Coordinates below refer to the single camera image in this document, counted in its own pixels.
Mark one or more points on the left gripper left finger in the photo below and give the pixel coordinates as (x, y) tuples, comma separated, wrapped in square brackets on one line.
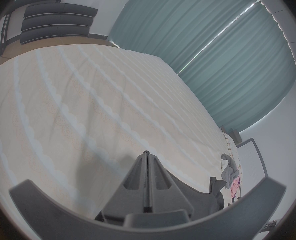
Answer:
[(128, 199)]

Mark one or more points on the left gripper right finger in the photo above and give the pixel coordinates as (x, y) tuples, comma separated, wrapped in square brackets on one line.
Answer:
[(167, 196)]

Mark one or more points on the white garment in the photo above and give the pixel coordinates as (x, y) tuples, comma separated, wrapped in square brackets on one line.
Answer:
[(224, 164)]

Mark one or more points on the grey garment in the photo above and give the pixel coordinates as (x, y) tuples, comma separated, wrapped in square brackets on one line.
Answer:
[(229, 174)]

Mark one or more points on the purple garment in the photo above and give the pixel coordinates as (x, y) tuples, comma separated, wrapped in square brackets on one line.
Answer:
[(234, 196)]

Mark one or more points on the pink garment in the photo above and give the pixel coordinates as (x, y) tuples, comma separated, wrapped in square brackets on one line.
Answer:
[(235, 186)]

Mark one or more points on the grey bedside table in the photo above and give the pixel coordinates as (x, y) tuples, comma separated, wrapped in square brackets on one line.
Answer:
[(234, 134)]

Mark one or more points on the bed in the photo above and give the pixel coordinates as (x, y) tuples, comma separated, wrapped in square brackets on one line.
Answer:
[(88, 104)]

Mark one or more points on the blue-green curtain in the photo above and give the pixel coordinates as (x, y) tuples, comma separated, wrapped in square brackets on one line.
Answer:
[(245, 71), (167, 24)]

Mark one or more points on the black chest of drawers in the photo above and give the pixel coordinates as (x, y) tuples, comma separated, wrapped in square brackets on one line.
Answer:
[(58, 21)]

